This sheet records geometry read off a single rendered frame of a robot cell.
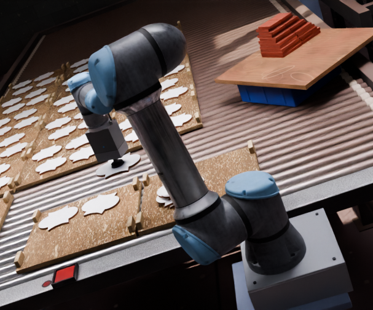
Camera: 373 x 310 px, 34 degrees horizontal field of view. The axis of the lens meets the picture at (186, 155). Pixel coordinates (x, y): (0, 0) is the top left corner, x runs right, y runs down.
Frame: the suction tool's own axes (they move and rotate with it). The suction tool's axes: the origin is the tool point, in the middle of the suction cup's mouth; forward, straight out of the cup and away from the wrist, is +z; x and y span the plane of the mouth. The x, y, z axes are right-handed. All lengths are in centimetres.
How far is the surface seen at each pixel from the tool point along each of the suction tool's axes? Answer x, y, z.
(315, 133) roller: -39, -53, 20
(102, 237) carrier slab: 9.7, 10.4, 18.4
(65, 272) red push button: 24.8, 17.0, 19.1
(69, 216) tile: -4.3, 30.1, 17.6
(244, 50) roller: -149, -4, 21
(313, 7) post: -199, -35, 22
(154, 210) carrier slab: -1.6, -4.5, 18.4
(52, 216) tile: -5.5, 38.0, 17.6
